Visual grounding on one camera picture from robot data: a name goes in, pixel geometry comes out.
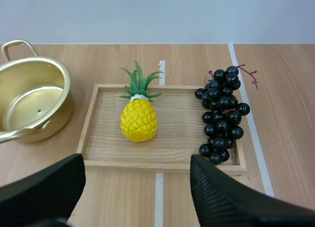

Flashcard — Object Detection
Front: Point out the shallow wooden tray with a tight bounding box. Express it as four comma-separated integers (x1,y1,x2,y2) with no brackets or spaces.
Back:
76,83,248,175

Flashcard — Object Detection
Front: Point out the white backdrop board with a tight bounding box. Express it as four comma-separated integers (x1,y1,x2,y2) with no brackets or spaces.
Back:
0,0,315,45

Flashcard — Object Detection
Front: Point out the yellow toy pineapple green crown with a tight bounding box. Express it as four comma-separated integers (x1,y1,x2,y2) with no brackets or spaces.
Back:
119,61,165,143

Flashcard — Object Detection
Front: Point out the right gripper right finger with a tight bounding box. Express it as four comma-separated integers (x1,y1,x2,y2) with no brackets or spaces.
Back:
190,154,315,227

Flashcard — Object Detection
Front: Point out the bunch of dark toy grapes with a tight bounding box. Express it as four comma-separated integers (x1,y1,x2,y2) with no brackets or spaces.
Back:
195,64,258,166

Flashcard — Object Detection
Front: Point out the gold pot with two handles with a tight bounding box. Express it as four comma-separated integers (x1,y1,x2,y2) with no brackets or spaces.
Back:
0,39,74,145

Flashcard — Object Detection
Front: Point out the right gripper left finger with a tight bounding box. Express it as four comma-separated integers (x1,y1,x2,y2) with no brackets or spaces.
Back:
0,153,87,227

